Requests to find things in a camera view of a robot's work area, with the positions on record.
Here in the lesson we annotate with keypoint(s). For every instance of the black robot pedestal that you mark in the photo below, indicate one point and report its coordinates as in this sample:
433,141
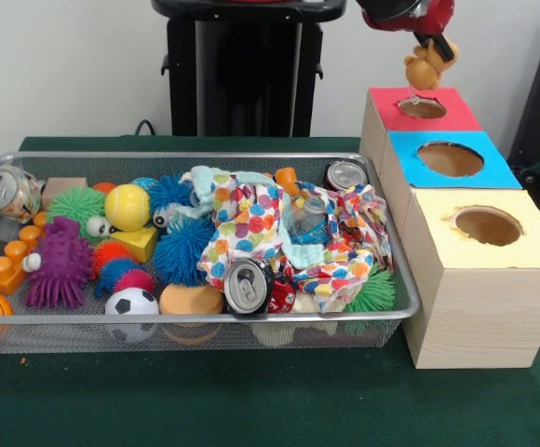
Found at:
181,70

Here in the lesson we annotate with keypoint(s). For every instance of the blue spiky ball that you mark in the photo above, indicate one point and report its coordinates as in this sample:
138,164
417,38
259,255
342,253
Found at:
184,251

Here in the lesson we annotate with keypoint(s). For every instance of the silver drink can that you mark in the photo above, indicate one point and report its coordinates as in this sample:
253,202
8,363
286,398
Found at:
244,286

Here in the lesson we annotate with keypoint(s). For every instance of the purple spiky toy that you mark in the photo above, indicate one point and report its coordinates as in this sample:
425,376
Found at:
60,265

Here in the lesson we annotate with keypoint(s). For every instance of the mint green knitted cloth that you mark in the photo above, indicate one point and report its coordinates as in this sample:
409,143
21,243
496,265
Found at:
200,179

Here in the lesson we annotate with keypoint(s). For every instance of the yellow tennis ball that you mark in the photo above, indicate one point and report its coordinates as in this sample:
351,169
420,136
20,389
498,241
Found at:
128,206

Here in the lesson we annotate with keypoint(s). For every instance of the green spiky ball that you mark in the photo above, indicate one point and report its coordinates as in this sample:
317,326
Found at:
74,205

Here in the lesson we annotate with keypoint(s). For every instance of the shallow metal mesh bin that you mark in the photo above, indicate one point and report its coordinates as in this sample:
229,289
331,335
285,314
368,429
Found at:
65,319

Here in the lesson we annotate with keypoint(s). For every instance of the orange foam cylinder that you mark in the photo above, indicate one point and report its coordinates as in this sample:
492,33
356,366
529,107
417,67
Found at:
191,300

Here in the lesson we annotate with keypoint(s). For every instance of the wooden box with three holes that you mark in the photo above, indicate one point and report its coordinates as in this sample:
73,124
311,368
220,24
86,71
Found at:
484,316

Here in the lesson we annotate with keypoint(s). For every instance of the brown teddy bear plush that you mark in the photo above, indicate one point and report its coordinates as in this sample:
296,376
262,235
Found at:
421,72

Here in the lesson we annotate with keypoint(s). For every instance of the colourful dotted cloth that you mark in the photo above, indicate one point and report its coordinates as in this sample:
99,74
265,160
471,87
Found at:
251,219

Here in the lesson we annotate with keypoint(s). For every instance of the small soccer ball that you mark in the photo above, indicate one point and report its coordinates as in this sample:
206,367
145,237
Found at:
131,302

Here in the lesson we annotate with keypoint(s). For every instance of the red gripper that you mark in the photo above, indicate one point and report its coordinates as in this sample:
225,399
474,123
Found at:
440,16

